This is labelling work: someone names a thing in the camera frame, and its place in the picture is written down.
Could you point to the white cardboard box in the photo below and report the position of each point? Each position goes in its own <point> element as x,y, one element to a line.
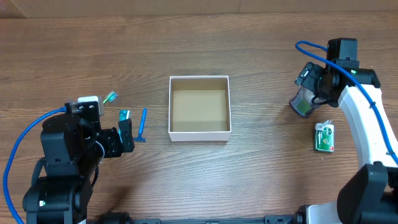
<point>199,108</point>

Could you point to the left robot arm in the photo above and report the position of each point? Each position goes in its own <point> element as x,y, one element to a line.
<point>62,181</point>

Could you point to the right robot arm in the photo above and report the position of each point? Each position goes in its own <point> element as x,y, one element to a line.
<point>370,196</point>

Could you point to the blue disposable razor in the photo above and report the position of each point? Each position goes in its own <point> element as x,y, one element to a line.
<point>141,126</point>

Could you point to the green toothbrush with cap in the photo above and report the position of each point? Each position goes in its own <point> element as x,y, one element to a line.
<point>110,97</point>

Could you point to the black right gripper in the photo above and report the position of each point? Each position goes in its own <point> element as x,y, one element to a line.
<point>309,80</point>

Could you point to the teal toothpaste tube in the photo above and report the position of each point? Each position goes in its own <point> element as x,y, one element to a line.
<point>124,114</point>

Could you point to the clear pump soap bottle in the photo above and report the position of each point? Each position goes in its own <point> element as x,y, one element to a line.
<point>302,103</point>

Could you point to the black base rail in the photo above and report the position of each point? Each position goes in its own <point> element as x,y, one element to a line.
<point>125,218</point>

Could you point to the green soap pack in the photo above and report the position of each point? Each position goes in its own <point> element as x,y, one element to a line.
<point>324,137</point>

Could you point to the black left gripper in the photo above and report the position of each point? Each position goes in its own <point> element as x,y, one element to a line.
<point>115,149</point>

